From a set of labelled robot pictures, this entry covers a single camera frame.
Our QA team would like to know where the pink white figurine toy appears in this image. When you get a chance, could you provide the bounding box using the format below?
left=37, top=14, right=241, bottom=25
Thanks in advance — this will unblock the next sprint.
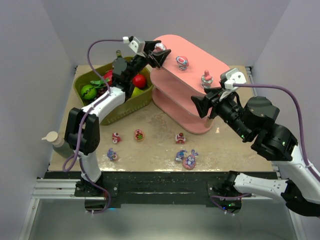
left=153, top=42, right=167, bottom=53

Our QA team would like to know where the pink hat figurine toy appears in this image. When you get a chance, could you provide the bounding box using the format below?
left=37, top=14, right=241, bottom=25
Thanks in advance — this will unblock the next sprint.
left=201, top=70, right=213, bottom=89

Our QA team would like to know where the pink oval figurine toy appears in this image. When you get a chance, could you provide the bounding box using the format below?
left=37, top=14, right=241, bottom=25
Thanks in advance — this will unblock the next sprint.
left=175, top=56, right=189, bottom=71

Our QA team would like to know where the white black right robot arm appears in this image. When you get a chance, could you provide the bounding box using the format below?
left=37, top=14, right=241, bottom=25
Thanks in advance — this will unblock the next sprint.
left=190, top=88, right=320, bottom=217

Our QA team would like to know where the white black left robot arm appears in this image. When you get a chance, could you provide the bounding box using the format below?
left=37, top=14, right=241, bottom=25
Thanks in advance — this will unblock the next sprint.
left=64, top=36, right=171, bottom=197

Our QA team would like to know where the pink three-tier shelf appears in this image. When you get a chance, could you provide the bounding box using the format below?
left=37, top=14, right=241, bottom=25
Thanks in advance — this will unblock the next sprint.
left=150, top=34, right=229, bottom=135

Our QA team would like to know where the red apple toy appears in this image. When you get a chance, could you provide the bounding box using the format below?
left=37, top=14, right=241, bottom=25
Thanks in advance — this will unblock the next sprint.
left=132, top=74, right=148, bottom=89

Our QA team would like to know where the green glass bottle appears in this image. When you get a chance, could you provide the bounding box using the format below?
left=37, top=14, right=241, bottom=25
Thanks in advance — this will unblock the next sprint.
left=116, top=50, right=123, bottom=58

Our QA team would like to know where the green pear toy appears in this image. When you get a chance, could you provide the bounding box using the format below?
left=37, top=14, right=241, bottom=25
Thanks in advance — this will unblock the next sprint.
left=131, top=87, right=144, bottom=98

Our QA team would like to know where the red dragon fruit toy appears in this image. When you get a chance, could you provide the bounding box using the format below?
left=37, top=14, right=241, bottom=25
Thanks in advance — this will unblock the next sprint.
left=90, top=70, right=113, bottom=88

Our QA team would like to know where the red bear figurine toy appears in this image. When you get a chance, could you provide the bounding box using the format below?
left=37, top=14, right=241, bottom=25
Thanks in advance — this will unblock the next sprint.
left=175, top=132, right=186, bottom=144

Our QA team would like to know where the purple grape bunch toy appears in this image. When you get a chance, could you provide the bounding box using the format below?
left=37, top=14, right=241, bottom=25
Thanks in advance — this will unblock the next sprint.
left=96, top=86, right=108, bottom=97

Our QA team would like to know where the blue purple bunny toy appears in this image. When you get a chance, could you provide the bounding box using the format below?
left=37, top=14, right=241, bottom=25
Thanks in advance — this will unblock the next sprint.
left=174, top=149, right=188, bottom=162

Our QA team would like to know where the green lime toy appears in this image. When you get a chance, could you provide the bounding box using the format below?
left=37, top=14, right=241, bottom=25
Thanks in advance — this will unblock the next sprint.
left=80, top=84, right=98, bottom=100

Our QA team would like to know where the purple bunny pink disc toy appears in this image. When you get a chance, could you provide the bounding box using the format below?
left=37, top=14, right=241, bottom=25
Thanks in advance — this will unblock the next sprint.
left=182, top=149, right=199, bottom=170

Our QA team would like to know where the pink egg strawberry toy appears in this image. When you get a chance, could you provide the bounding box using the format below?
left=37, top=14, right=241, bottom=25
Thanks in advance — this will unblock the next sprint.
left=134, top=129, right=145, bottom=142

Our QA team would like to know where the red white figurine toy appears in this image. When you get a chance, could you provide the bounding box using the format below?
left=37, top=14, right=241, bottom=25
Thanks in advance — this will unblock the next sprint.
left=111, top=132, right=122, bottom=144

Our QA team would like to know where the purple elephant figurine toy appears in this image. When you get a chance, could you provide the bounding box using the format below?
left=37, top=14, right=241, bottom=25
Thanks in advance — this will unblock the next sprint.
left=107, top=148, right=119, bottom=161

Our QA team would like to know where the green soap pump bottle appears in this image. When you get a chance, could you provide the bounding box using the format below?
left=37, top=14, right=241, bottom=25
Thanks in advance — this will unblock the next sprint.
left=41, top=131, right=74, bottom=159

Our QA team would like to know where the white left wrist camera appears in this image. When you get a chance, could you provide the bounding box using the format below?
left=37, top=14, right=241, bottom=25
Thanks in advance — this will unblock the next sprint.
left=122, top=36, right=146, bottom=57

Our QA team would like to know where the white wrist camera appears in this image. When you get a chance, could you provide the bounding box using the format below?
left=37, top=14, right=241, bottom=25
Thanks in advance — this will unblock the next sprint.
left=219, top=68, right=247, bottom=101
left=122, top=36, right=146, bottom=57

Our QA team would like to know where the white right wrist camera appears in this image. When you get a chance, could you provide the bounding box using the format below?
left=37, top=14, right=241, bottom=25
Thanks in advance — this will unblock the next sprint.
left=219, top=68, right=247, bottom=101

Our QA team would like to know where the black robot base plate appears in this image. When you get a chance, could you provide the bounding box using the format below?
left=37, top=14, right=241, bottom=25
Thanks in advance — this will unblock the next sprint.
left=44, top=171, right=245, bottom=213

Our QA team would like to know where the aluminium frame rail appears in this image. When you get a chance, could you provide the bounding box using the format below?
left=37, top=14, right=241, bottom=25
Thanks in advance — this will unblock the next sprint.
left=24, top=65, right=307, bottom=240

